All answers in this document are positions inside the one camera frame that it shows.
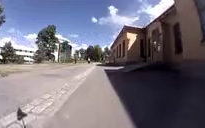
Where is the row of trees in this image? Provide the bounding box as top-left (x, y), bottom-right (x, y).
top-left (73, 44), bottom-right (112, 64)

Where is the grey asphalt pavement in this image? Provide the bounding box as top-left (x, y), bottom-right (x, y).
top-left (39, 63), bottom-right (205, 128)

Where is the large green tree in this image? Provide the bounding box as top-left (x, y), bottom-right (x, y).
top-left (34, 24), bottom-right (60, 64)

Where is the grey stone paved strip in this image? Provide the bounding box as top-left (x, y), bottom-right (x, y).
top-left (0, 64), bottom-right (98, 128)

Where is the long white building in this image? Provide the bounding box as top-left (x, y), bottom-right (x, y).
top-left (0, 37), bottom-right (38, 65)

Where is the grey asphalt road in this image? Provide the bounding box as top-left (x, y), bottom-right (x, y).
top-left (0, 63), bottom-right (93, 128)

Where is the small green tree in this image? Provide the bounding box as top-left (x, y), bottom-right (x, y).
top-left (0, 41), bottom-right (24, 65)

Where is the robot's own part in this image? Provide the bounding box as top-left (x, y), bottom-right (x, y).
top-left (16, 107), bottom-right (28, 128)

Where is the dry grass area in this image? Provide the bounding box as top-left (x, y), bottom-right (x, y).
top-left (0, 62), bottom-right (88, 79)

